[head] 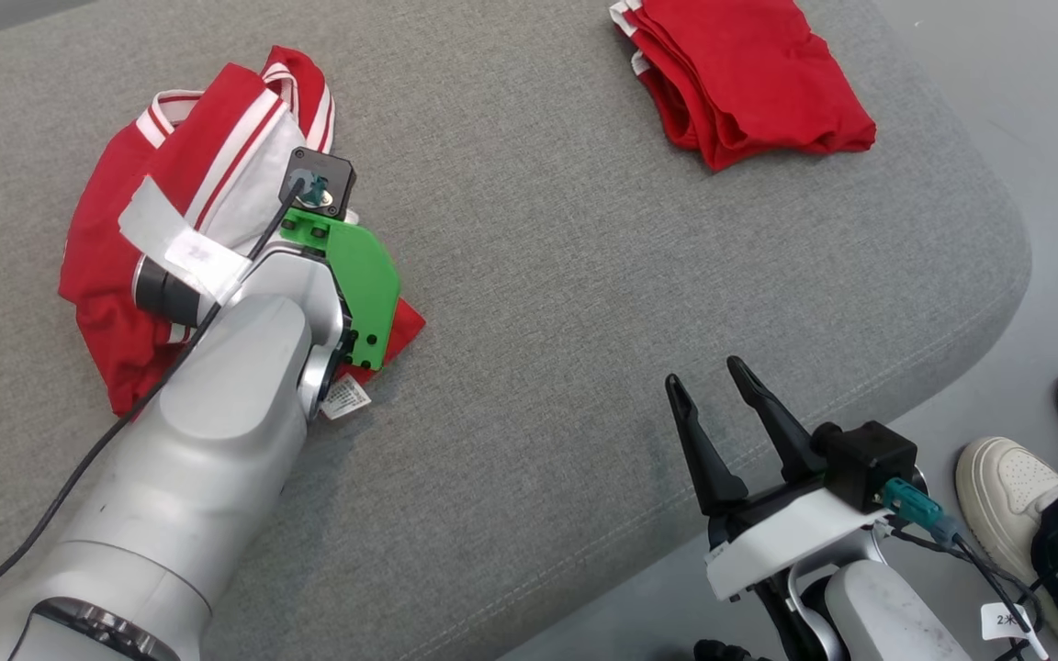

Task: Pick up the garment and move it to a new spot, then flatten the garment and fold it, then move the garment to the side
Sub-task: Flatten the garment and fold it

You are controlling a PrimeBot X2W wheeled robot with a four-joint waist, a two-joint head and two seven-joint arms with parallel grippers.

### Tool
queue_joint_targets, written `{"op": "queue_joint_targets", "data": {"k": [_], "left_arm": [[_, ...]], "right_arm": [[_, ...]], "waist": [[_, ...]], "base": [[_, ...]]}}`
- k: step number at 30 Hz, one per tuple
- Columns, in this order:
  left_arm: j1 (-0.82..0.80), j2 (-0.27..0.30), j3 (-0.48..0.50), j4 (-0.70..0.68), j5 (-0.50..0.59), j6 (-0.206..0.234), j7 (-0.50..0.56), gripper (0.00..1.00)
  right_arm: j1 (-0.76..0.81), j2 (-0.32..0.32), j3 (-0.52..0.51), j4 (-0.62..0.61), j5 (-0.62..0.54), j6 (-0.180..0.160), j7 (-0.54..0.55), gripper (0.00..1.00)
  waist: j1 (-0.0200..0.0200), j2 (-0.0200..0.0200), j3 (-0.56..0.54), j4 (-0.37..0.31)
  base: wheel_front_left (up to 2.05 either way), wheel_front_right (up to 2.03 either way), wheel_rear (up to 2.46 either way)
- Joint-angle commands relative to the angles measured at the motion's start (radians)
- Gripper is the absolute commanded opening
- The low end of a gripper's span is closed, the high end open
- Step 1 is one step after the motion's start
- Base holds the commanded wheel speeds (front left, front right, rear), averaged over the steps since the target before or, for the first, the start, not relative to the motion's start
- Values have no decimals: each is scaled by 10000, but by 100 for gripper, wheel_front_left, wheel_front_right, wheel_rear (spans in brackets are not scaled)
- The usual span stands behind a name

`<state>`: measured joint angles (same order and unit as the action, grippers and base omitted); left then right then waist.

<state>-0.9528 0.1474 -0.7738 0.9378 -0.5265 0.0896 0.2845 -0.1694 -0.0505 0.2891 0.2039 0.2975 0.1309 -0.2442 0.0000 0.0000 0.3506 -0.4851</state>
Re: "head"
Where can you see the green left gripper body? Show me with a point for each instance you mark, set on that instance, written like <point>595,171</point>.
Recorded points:
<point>368,285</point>

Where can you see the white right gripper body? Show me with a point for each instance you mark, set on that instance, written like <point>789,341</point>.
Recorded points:
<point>768,542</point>

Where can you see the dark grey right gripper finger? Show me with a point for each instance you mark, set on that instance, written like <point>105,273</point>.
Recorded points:
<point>786,441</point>
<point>703,468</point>

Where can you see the red jersey with white sleeves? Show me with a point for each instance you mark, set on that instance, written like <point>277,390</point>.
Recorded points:
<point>111,321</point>

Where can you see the red shorts with white stripe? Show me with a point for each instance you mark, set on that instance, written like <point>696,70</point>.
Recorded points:
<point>749,73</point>

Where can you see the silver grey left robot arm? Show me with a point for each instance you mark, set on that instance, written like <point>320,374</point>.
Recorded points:
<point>180,477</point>

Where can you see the white tape on left arm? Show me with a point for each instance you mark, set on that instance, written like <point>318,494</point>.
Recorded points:
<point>180,243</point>

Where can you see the cream white sneaker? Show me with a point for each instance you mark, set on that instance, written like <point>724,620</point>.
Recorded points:
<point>1007,496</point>

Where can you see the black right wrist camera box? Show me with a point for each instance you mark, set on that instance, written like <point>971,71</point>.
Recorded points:
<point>864,464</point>

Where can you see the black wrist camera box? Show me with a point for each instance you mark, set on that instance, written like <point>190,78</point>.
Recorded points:
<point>864,464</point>
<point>320,179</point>

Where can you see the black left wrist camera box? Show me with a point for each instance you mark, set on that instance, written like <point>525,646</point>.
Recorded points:
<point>320,179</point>

